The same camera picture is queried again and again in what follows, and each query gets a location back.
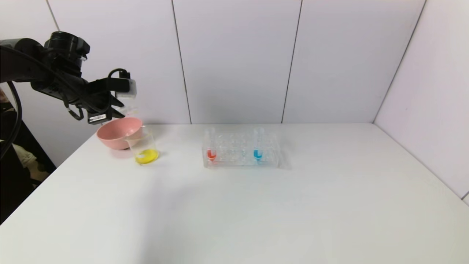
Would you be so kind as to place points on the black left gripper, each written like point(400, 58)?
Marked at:
point(97, 117)

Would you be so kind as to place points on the test tube with yellow pigment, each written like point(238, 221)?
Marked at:
point(131, 110)

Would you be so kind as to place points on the clear glass beaker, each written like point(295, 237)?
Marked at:
point(146, 156)

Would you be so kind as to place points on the test tube with red pigment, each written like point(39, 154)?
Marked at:
point(211, 154)

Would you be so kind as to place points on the clear acrylic test tube rack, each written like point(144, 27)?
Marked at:
point(234, 161)

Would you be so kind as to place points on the test tube with blue pigment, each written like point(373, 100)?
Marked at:
point(258, 154)

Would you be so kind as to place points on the pink plastic bowl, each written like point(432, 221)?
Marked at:
point(115, 134)

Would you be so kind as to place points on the beige crumpled cloth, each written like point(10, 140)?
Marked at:
point(25, 159)

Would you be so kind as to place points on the black background furniture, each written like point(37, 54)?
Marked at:
point(11, 183)

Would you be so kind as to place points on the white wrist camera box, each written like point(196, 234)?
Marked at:
point(128, 88)

